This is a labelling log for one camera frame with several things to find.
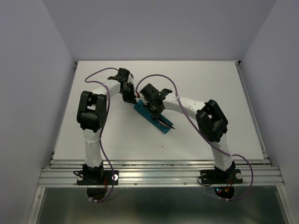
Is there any teal cloth napkin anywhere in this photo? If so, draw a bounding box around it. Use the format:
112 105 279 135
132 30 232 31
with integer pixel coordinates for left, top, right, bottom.
134 100 173 134

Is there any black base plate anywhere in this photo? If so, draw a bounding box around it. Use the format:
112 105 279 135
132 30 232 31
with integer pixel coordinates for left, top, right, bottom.
75 170 119 186
199 169 243 185

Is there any aluminium front rail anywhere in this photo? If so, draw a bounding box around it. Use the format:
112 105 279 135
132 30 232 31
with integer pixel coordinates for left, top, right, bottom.
38 158 285 188

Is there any aluminium right side rail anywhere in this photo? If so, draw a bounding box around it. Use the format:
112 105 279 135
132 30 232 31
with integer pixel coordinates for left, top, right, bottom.
235 61 272 165

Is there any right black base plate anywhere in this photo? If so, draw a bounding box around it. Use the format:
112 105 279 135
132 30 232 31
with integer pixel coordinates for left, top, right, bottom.
199 169 243 185

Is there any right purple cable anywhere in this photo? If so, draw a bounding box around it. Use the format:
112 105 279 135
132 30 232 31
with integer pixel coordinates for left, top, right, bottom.
135 74 256 203

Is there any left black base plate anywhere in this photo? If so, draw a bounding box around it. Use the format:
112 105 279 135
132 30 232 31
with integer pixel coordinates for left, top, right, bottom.
75 170 119 186

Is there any aluminium rail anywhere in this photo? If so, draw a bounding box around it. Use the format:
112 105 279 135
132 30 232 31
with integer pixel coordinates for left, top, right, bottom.
38 158 285 188
235 61 272 165

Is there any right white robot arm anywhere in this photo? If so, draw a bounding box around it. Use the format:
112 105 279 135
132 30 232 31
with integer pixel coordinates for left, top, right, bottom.
139 84 235 182

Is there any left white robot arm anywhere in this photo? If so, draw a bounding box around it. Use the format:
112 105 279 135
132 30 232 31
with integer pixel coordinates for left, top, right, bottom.
77 68 137 184

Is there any metal knife black handle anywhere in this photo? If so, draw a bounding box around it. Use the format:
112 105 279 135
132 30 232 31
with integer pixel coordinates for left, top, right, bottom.
156 116 176 129

